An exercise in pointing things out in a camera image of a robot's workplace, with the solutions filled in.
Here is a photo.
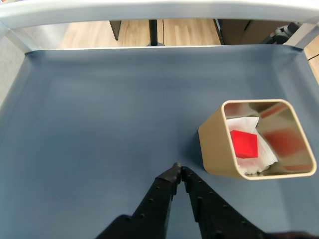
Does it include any white crumpled tissue paper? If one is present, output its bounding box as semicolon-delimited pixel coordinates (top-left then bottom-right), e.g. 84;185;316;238
226;116;279;175

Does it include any dark cabinet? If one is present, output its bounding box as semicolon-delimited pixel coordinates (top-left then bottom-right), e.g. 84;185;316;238
213;19;292;46

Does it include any red cube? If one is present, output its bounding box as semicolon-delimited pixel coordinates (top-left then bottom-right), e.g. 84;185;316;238
229;129;258;159

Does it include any dark blue table mat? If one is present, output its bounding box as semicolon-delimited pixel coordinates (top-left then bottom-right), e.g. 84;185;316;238
0;44;319;239

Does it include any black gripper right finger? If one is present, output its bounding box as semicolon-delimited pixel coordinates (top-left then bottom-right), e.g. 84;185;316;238
181;166;265;239

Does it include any black stand pole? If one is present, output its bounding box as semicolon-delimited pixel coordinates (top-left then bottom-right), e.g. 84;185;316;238
145;19;165;47

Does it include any silver metal table frame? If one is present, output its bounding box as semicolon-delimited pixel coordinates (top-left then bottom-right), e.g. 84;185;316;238
0;0;319;55

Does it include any black tripod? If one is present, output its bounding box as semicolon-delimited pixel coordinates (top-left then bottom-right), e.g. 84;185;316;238
263;21;304;45

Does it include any tan square metal box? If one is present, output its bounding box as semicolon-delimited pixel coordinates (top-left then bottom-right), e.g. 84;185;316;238
198;99;318;181

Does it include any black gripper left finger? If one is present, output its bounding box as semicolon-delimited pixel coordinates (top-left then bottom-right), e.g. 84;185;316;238
96;162;183;239

